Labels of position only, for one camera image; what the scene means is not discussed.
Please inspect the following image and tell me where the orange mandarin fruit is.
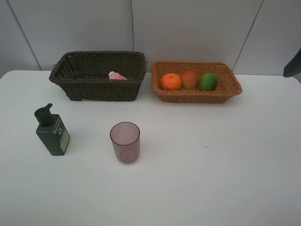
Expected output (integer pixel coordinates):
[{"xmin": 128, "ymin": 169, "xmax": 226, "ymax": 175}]
[{"xmin": 161, "ymin": 73, "xmax": 182, "ymax": 91}]

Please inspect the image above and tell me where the red yellow peach fruit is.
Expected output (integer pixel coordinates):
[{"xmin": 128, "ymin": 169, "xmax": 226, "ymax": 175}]
[{"xmin": 182, "ymin": 71, "xmax": 198, "ymax": 89}]

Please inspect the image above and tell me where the pink lotion bottle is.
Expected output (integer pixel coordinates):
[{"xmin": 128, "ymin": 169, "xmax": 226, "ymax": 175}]
[{"xmin": 108, "ymin": 71, "xmax": 127, "ymax": 81}]

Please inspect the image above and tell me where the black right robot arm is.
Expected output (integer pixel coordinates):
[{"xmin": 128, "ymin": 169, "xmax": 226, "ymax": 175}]
[{"xmin": 283, "ymin": 48, "xmax": 301, "ymax": 78}]

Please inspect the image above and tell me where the translucent purple plastic cup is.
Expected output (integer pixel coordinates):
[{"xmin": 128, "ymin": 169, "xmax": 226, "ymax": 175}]
[{"xmin": 110, "ymin": 121, "xmax": 141, "ymax": 164}]

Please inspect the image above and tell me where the dark brown wicker basket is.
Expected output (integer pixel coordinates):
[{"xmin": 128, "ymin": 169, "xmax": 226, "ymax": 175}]
[{"xmin": 49, "ymin": 51, "xmax": 146, "ymax": 102}]

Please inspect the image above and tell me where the light brown wicker basket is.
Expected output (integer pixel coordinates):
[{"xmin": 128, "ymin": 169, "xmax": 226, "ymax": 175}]
[{"xmin": 151, "ymin": 61, "xmax": 242, "ymax": 103}]

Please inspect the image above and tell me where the dark green pump bottle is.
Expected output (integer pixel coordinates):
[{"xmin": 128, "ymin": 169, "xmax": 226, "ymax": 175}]
[{"xmin": 34, "ymin": 103, "xmax": 70, "ymax": 156}]

